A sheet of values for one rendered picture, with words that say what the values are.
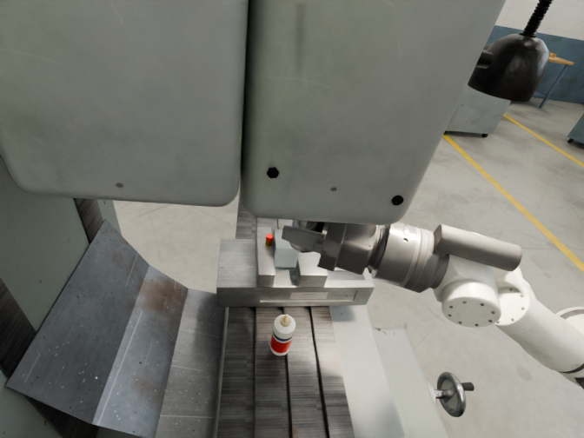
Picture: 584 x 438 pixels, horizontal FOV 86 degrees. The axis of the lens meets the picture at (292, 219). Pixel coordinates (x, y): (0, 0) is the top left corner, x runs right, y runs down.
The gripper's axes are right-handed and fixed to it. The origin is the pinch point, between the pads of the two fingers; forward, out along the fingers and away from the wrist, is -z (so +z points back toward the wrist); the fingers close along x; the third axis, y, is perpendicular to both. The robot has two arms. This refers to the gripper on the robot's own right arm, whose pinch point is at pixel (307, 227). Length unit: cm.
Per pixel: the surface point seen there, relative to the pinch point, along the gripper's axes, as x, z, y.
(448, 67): 7.3, 9.2, -25.3
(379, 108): 8.9, 5.0, -21.6
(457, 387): -19, 48, 56
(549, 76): -834, 344, 79
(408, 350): -22, 33, 51
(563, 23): -821, 309, -16
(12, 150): 21.1, -20.5, -16.1
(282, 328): 3.5, -0.1, 21.9
